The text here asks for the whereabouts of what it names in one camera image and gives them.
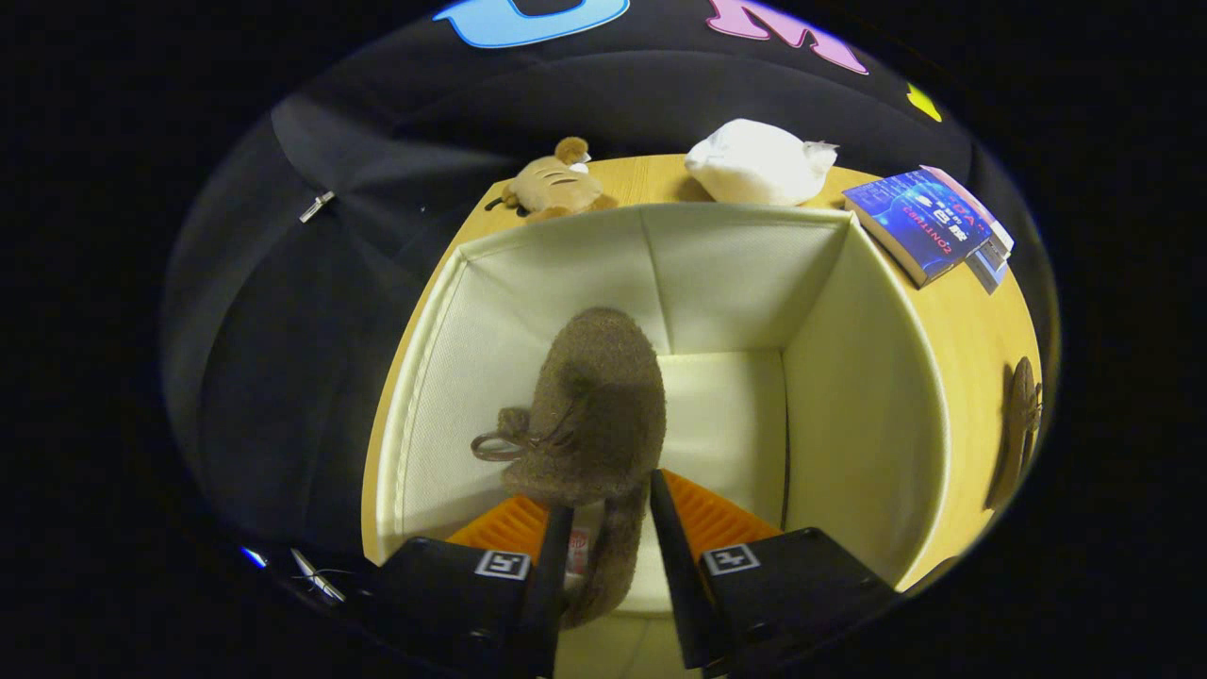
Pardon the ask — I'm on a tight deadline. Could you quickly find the brown striped plush toy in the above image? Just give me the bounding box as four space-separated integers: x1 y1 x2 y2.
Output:
485 137 620 224

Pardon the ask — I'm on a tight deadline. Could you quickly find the pale blue thin book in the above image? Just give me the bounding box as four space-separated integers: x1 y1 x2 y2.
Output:
966 245 1011 296

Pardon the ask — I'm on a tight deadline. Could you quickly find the pink book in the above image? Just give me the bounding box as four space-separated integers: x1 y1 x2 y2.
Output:
919 164 1016 257

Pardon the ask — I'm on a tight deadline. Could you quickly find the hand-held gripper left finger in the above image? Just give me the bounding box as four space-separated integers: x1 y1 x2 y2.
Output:
344 495 574 679

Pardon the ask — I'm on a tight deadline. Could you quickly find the white plush toy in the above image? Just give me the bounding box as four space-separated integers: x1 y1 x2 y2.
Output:
685 118 840 207

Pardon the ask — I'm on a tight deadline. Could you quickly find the brown fuzzy shoe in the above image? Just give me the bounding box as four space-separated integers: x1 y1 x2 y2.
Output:
470 306 669 631
985 356 1044 512

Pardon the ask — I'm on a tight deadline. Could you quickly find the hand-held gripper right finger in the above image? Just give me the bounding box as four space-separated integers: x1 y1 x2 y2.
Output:
649 469 901 679

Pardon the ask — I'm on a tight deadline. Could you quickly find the grey fabric storage box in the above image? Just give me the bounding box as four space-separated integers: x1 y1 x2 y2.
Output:
361 201 953 679

